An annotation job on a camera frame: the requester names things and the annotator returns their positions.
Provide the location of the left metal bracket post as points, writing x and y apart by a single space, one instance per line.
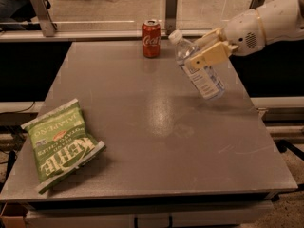
47 27

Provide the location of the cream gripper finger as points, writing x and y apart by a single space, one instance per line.
211 38
216 54

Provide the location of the middle metal bracket post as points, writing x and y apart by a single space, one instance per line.
170 15

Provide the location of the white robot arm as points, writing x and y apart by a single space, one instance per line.
281 20

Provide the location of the blue label plastic water bottle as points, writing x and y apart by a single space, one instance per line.
202 76

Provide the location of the red Coca-Cola can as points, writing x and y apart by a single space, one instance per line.
151 38

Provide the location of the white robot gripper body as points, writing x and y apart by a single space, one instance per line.
243 32

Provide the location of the cardboard box under table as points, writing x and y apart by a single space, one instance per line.
13 216

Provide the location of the green jalapeno chips bag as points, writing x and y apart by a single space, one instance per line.
61 144

